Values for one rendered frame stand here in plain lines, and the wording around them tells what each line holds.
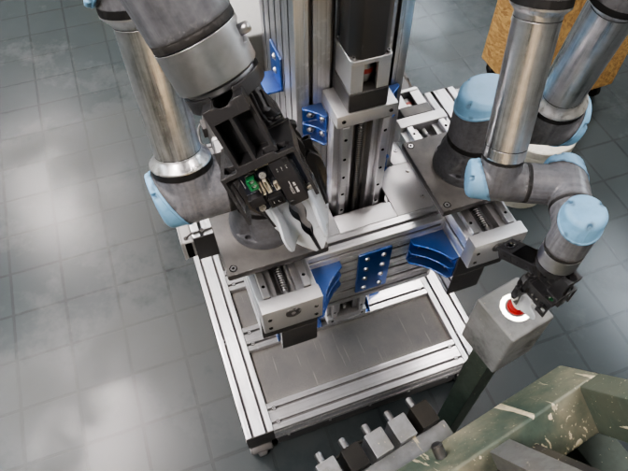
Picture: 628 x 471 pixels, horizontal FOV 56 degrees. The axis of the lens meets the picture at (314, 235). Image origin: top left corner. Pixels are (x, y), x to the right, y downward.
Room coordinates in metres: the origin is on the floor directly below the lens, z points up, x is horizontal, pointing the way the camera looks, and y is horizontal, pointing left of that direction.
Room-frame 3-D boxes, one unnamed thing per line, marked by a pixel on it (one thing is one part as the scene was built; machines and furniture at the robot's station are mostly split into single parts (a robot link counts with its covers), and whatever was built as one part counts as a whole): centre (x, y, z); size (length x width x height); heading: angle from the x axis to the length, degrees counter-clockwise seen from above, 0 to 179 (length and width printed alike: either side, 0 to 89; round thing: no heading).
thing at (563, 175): (0.70, -0.45, 1.25); 0.11 x 0.11 x 0.08; 84
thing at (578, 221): (0.60, -0.46, 1.25); 0.09 x 0.08 x 0.11; 174
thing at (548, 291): (0.59, -0.46, 1.09); 0.09 x 0.08 x 0.12; 31
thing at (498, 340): (0.61, -0.44, 0.84); 0.12 x 0.12 x 0.18; 30
